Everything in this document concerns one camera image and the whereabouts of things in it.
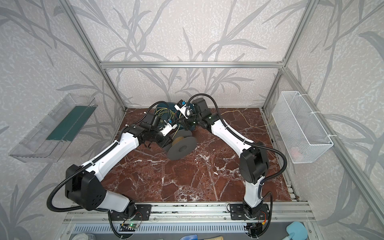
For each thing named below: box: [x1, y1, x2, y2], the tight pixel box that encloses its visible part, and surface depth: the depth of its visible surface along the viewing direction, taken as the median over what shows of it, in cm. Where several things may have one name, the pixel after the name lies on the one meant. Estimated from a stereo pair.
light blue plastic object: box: [286, 221, 308, 240], surface depth 71 cm
